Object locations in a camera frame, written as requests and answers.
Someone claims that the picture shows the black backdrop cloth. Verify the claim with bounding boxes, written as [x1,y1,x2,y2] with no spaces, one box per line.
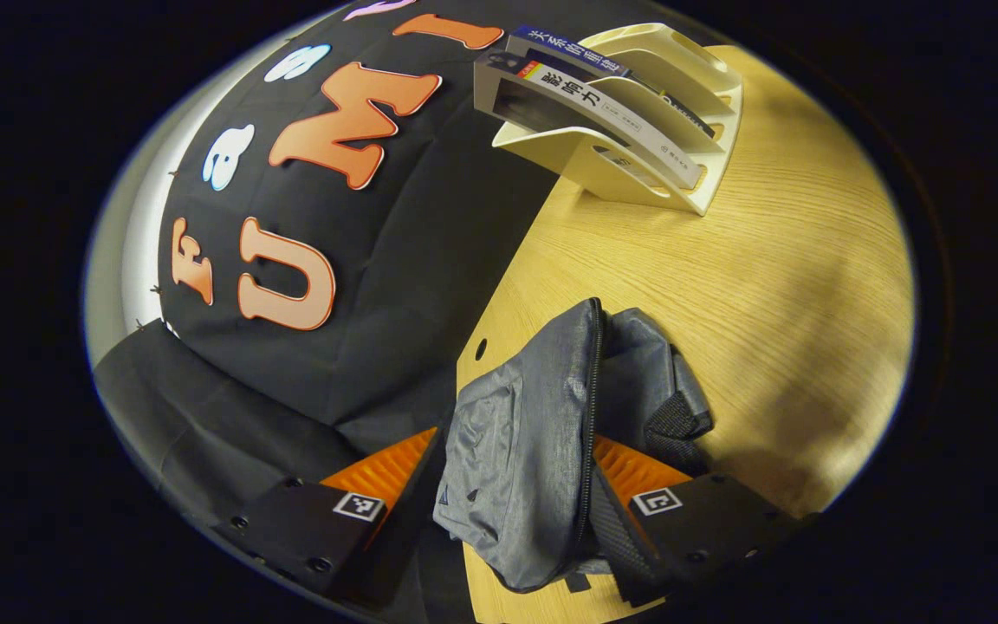
[92,0,591,621]

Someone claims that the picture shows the blue book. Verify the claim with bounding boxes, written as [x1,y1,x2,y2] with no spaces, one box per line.
[508,24,716,140]

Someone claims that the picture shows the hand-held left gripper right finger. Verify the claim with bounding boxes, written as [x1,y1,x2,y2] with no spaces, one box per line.
[587,433,816,608]

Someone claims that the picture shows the grey schoolbag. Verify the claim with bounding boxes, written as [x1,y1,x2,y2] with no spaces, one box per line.
[432,297,716,595]

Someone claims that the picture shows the white bookshelf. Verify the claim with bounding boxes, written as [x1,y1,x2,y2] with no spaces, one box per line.
[490,22,744,218]

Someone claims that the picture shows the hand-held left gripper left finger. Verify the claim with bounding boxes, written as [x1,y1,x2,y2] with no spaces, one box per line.
[211,425,450,612]

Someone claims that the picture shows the white book with grey picture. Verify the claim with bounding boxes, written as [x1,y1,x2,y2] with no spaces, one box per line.
[473,48,703,192]

